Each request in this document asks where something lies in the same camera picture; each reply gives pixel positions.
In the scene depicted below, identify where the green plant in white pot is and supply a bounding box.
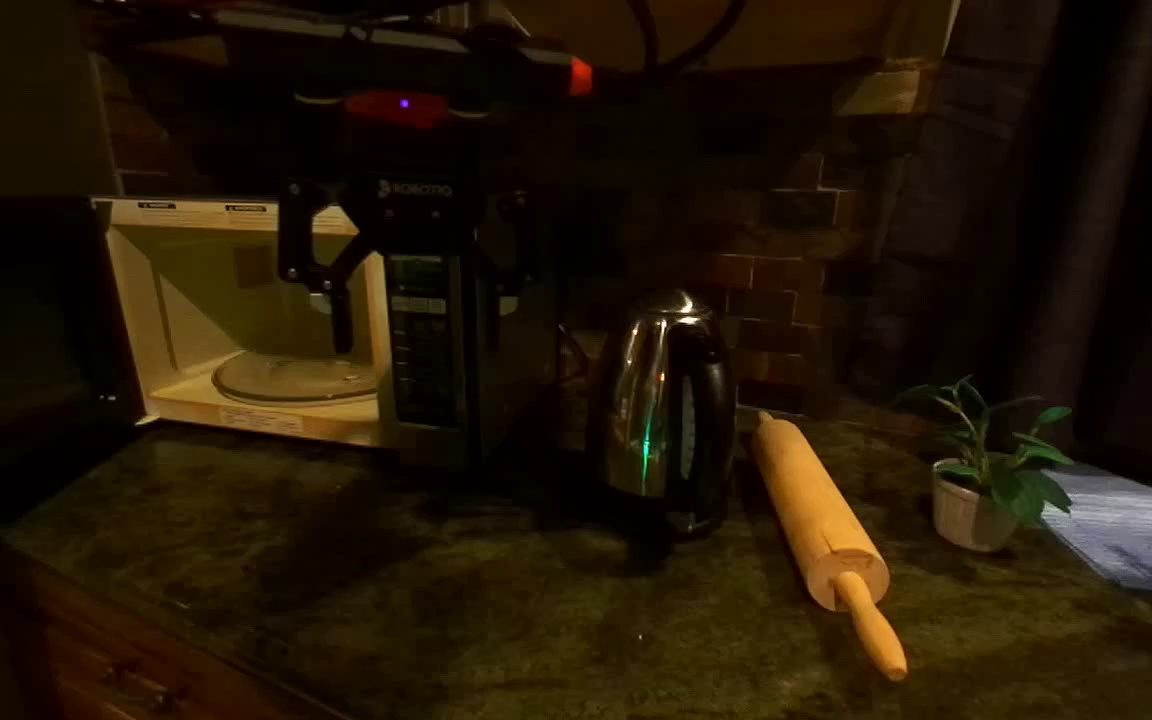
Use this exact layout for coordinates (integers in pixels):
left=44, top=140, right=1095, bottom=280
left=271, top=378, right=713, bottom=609
left=894, top=372, right=1079, bottom=560

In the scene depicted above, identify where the stainless steel electric kettle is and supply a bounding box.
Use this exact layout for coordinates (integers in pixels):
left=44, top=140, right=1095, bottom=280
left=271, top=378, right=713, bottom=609
left=594, top=288, right=746, bottom=542

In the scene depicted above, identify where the wooden counter cabinet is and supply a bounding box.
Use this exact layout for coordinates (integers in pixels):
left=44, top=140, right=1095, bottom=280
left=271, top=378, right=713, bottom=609
left=0, top=539, right=342, bottom=720

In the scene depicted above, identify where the wooden rolling pin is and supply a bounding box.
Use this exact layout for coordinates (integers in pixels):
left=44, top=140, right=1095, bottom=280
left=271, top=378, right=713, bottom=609
left=746, top=406, right=917, bottom=686

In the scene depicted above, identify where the microwave oven body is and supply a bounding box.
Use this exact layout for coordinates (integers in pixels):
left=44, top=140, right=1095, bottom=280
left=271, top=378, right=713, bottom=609
left=89, top=193, right=567, bottom=471

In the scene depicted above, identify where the light blue cloth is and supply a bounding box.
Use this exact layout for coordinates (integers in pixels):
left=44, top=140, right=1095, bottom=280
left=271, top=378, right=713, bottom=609
left=1035, top=461, right=1152, bottom=600

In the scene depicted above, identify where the black steel microwave door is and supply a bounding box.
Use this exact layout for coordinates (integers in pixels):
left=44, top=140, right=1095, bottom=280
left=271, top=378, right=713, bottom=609
left=0, top=193, right=143, bottom=546

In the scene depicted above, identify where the dark curtain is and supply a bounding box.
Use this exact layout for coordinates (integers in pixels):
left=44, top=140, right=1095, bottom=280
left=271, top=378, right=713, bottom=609
left=1000, top=0, right=1152, bottom=484

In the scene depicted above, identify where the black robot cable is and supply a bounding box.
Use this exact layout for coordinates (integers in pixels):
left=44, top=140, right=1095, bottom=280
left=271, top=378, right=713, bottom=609
left=615, top=0, right=756, bottom=79

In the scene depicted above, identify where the glass microwave turntable plate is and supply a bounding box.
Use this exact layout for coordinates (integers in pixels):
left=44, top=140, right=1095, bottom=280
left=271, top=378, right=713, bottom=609
left=207, top=348, right=388, bottom=402

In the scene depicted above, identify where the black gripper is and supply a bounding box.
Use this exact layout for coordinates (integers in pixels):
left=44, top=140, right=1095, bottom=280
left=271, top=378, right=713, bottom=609
left=276, top=127, right=528, bottom=358

